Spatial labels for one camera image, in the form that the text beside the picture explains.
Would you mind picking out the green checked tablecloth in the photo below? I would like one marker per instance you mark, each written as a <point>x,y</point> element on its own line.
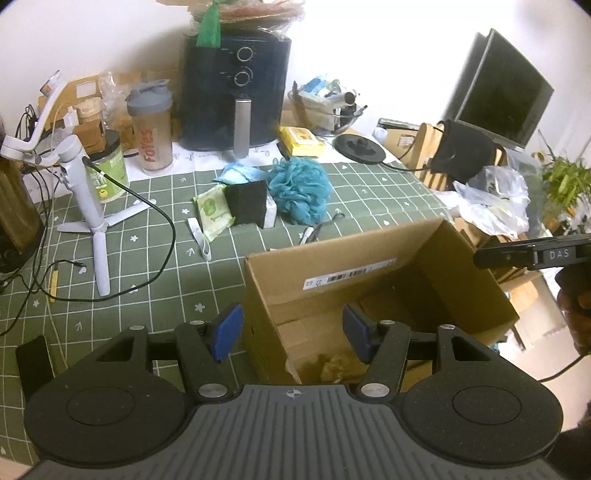
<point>152,272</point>

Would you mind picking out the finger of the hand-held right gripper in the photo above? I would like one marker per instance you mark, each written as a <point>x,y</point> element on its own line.
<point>503,256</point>

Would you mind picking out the clear plastic bag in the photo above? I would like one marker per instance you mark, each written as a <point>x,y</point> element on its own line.
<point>494,198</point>

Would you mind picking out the green potted plant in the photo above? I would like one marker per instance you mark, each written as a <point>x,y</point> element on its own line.
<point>565,177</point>

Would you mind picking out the teal bath loofah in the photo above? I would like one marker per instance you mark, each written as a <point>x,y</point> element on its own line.
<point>300,184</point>

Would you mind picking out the stack of cardboard boxes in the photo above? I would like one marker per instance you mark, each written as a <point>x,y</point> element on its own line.
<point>85,90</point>

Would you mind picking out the white phone gimbal tripod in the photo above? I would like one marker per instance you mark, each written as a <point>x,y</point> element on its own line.
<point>85,194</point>

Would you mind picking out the person's right hand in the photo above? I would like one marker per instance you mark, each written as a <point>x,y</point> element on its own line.
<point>575,304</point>

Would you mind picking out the crinkled clear plastic wrapper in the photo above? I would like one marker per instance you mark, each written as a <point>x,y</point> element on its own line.
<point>113,99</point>

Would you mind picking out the beige ribbed jar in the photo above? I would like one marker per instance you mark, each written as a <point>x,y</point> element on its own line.
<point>89,110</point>

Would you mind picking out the black monitor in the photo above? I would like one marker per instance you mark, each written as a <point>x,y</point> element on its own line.
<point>503,92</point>

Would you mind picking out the black round charger disc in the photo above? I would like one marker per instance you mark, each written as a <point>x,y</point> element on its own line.
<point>360,147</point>

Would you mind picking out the green label canister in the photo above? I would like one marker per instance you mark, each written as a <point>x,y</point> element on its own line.
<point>111,173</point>

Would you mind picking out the green bag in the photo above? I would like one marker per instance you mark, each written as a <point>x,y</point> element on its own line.
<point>210,27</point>

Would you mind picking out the glass bowl with clutter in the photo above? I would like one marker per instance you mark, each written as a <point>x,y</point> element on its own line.
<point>323,108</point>

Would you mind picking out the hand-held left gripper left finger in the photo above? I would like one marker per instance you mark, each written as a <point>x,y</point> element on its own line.
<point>228,330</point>

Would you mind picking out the brown cardboard box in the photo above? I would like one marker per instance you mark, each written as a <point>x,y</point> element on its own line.
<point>332,258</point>

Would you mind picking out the green wet wipes packet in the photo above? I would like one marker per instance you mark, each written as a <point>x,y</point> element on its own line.
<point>213,210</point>

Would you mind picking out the black phone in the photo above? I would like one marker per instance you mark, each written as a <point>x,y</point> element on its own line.
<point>33,364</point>

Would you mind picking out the black cloth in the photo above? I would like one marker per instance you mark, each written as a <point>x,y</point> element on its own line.
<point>464,150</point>

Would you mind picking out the white table cloth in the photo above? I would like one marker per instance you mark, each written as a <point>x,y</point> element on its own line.
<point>203,159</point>

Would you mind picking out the plastic wrapped food packages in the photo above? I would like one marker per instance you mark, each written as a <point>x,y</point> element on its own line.
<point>263,11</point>

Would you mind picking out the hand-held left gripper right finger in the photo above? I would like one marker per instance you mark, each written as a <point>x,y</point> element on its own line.
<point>355,328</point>

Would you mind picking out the dark brown container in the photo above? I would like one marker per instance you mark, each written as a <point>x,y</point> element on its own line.
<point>16,207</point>

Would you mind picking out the black sponge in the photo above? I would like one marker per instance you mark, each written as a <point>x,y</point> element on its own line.
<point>247,203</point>

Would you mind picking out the dark blue air fryer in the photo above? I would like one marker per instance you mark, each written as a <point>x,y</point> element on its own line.
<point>207,92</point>

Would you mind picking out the grey lid shaker bottle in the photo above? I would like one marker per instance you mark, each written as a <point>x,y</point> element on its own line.
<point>150,134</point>

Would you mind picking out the blue wet wipes packet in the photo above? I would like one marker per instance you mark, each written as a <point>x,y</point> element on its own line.
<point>240,173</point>

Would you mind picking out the wooden chair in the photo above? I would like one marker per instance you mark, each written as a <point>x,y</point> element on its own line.
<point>422,147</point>

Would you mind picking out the yellow wipes packet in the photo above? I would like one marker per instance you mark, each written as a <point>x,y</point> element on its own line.
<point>302,141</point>

